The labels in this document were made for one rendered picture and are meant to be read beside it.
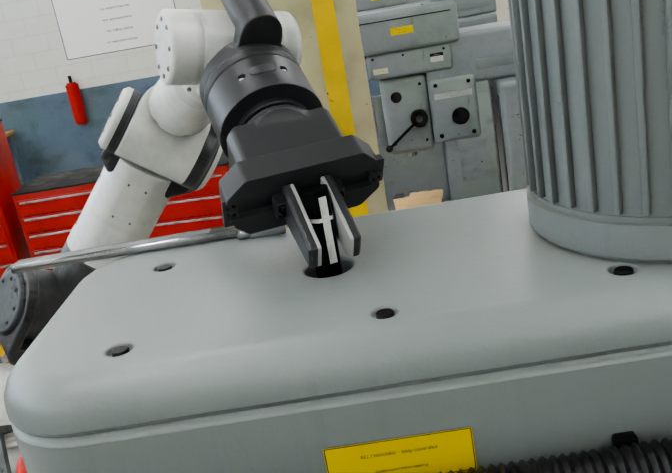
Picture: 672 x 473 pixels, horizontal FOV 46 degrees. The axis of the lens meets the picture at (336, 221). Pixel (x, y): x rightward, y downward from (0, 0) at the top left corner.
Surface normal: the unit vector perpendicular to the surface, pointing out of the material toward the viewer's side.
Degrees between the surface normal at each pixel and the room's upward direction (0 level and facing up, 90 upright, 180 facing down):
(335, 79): 90
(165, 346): 0
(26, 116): 90
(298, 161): 30
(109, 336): 0
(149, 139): 91
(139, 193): 98
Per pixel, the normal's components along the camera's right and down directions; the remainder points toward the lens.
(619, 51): -0.58, 0.34
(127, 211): 0.14, 0.42
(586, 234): -0.79, 0.31
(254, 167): 0.02, -0.69
